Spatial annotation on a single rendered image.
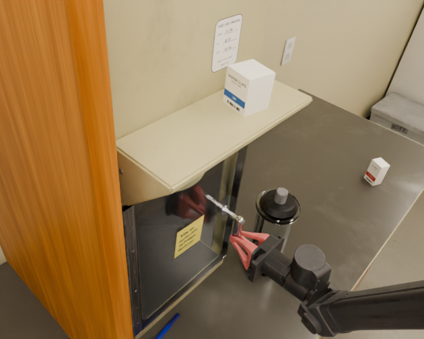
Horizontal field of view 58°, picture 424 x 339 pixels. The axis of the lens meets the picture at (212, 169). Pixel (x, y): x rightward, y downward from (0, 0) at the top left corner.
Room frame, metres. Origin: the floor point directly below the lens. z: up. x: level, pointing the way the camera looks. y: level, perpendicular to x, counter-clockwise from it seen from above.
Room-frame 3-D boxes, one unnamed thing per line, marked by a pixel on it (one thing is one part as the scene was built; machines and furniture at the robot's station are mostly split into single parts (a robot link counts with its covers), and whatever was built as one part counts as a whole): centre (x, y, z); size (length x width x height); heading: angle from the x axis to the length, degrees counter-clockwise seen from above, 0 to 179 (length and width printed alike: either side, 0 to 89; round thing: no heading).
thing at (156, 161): (0.47, -0.01, 1.46); 0.32 x 0.12 x 0.10; 142
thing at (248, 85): (0.51, -0.04, 1.54); 0.05 x 0.05 x 0.06; 41
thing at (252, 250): (0.54, -0.10, 1.15); 0.09 x 0.07 x 0.07; 52
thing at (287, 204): (0.66, -0.17, 1.18); 0.09 x 0.09 x 0.07
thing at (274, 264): (0.49, -0.16, 1.15); 0.10 x 0.07 x 0.07; 142
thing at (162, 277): (0.50, 0.03, 1.19); 0.30 x 0.01 x 0.40; 142
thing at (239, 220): (0.57, -0.06, 1.17); 0.05 x 0.03 x 0.10; 52
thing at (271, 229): (0.66, -0.17, 1.06); 0.11 x 0.11 x 0.21
